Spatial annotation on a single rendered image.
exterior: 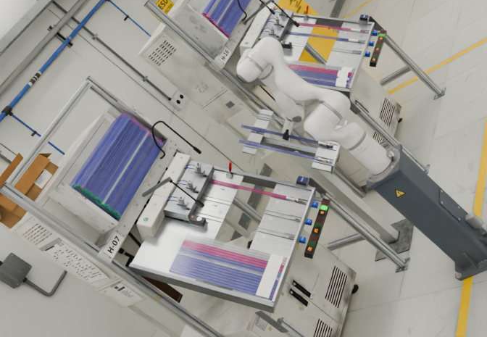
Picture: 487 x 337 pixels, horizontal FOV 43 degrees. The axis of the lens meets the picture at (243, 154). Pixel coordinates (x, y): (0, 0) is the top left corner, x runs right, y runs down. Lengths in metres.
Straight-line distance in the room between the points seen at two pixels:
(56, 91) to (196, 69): 1.37
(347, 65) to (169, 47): 1.10
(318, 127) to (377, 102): 1.79
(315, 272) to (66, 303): 1.81
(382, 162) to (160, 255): 1.12
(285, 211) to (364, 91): 1.52
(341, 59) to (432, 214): 1.36
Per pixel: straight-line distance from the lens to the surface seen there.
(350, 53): 3.94
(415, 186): 2.81
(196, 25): 3.84
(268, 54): 2.69
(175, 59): 3.95
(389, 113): 4.44
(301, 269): 3.36
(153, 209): 3.05
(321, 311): 3.40
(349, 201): 3.49
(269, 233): 2.97
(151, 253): 3.00
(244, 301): 2.80
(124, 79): 5.22
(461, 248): 3.08
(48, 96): 4.85
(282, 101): 2.97
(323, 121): 2.62
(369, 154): 2.74
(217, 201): 3.12
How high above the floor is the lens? 2.03
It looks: 18 degrees down
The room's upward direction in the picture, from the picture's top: 50 degrees counter-clockwise
